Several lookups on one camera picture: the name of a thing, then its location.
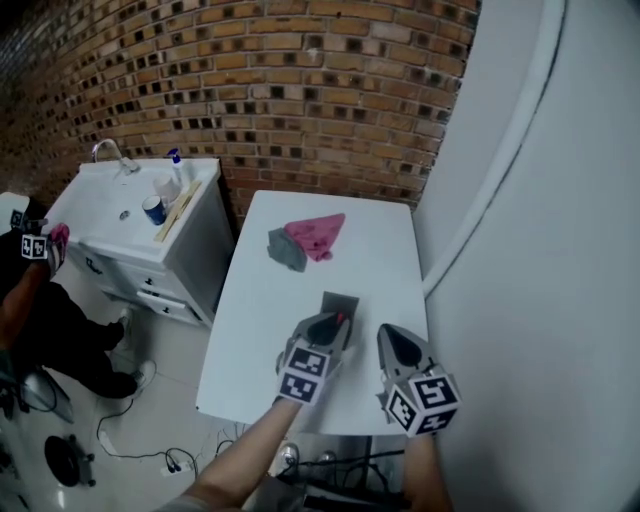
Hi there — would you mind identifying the white sink cabinet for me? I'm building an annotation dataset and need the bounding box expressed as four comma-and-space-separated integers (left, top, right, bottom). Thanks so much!
43, 156, 237, 330

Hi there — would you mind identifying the blue cup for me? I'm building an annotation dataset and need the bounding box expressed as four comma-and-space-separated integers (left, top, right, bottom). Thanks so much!
141, 194, 168, 227

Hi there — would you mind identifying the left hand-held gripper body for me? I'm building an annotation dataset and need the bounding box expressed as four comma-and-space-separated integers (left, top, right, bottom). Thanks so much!
273, 309, 354, 408

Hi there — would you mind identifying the wooden strip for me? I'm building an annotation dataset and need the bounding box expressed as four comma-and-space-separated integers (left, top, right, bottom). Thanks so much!
153, 179, 203, 245

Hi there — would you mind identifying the white wall conduit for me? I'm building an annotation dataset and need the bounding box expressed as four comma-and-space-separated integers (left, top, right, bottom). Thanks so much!
421, 0, 570, 297

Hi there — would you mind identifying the black round wheeled base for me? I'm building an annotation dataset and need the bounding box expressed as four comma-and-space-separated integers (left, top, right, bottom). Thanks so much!
43, 433, 97, 490

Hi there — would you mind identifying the black floor cable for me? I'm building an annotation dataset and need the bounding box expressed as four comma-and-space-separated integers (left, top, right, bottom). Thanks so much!
96, 397, 201, 472

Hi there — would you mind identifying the person's grey trouser leg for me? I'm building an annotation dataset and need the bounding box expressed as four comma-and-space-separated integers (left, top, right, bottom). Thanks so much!
242, 473, 307, 512

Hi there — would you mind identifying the person's left forearm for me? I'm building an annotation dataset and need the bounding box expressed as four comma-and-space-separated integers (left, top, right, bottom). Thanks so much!
168, 398, 305, 512

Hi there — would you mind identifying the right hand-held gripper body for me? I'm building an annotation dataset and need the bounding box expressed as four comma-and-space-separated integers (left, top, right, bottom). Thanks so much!
375, 323, 461, 438

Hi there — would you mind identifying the white spray bottle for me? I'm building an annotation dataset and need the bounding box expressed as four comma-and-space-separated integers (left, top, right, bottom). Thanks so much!
166, 146, 195, 187

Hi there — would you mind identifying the chrome faucet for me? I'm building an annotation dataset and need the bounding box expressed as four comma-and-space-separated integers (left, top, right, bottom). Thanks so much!
90, 138, 142, 177

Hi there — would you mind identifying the person's right forearm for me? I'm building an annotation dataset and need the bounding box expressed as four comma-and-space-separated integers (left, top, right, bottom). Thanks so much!
401, 431, 455, 512

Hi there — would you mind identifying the pink cloth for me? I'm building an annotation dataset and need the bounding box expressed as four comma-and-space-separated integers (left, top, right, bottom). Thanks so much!
283, 212, 348, 264

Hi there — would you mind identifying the dark grey box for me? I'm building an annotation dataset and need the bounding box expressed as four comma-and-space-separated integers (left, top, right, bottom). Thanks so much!
319, 291, 362, 349

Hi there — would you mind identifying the grey cloth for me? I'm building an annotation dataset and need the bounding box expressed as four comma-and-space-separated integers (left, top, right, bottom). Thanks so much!
267, 227, 308, 274

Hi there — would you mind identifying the grey leaning panel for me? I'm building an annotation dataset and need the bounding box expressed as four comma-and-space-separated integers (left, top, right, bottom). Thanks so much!
21, 368, 75, 425

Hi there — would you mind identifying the metal table leg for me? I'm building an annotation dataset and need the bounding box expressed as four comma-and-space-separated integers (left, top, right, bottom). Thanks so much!
365, 434, 376, 501

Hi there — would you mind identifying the white cup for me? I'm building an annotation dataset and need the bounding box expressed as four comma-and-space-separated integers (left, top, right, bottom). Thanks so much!
152, 174, 182, 207

